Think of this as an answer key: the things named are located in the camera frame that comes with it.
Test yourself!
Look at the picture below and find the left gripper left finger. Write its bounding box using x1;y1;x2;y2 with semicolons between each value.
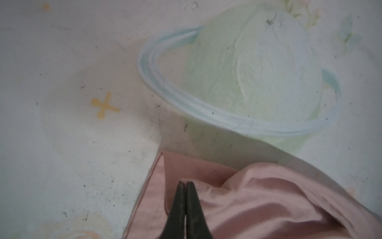
159;182;186;239

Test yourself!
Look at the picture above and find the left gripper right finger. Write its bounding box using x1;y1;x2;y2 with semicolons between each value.
186;182;213;239

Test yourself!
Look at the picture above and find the pink printed t-shirt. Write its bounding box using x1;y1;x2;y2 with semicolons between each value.
123;151;382;239

